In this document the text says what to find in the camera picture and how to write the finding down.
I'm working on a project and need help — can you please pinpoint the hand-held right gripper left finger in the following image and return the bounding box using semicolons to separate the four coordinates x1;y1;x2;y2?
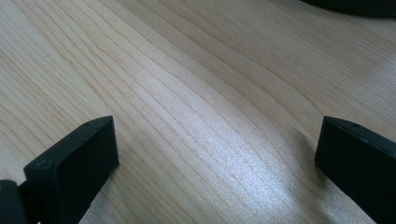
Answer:
18;115;120;224

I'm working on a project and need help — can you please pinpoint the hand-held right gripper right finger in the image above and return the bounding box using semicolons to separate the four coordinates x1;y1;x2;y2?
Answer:
314;116;396;224

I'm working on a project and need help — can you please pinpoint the dark round object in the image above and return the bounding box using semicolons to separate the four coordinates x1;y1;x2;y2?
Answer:
299;0;396;19

